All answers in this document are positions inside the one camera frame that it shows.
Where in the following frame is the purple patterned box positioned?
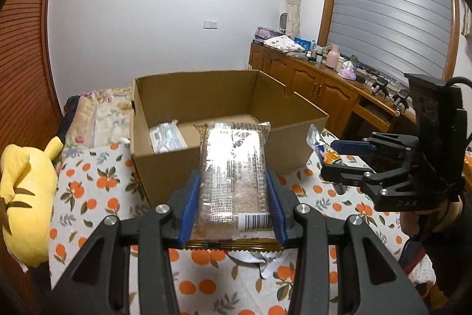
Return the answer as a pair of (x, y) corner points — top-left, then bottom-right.
(255, 26), (281, 40)

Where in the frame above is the orange-edged snack packet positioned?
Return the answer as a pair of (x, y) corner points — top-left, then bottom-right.
(186, 121), (283, 251)

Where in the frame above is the black device on stand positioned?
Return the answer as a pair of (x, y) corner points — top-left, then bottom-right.
(371, 77), (388, 96)
(391, 90), (410, 112)

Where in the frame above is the silver packet with white pieces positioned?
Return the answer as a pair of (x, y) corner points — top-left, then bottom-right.
(149, 120), (189, 154)

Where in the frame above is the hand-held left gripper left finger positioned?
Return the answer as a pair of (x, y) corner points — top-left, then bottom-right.
(50, 169), (201, 315)

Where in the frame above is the pink bottle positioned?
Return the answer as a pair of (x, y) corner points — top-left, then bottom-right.
(324, 44), (340, 68)

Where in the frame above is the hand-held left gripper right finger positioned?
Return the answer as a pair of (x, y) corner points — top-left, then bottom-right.
(265, 168), (430, 315)

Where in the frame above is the folded floral cloth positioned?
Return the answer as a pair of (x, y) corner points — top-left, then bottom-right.
(263, 35), (306, 53)

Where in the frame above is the group of small bottles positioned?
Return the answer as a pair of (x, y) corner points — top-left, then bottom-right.
(308, 42), (324, 63)

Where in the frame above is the person's right forearm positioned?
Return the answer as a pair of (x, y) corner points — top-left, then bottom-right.
(400, 212), (472, 312)

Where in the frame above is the orange fruit print blanket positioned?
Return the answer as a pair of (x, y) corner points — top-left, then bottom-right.
(48, 128), (436, 315)

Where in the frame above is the person's right hand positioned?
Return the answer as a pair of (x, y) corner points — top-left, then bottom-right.
(446, 195), (464, 227)

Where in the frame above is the brown cardboard box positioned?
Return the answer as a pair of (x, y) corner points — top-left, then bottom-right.
(130, 69), (330, 207)

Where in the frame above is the brown louvred wooden wardrobe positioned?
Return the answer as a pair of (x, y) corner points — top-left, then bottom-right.
(0, 0), (63, 153)

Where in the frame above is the large silver foil snack packet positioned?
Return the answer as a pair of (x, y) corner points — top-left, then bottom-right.
(227, 249), (284, 280)

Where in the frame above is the pink tissue pack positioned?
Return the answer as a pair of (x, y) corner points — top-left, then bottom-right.
(339, 60), (356, 79)

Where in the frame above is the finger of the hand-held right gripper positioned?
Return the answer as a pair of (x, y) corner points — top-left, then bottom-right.
(331, 132), (419, 162)
(320, 163), (411, 189)

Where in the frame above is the wooden window with grey blind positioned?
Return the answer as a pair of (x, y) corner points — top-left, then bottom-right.
(317, 0), (465, 87)

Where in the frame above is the long wooden cabinet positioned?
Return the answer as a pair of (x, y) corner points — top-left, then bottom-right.
(249, 42), (419, 146)

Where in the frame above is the floral blanket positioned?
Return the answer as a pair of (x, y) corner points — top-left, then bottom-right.
(61, 86), (135, 153)

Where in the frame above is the yellow plush toy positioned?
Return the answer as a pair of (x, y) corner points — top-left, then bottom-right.
(0, 136), (63, 268)

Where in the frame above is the orange snack packet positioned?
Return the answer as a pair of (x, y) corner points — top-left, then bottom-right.
(307, 124), (349, 168)

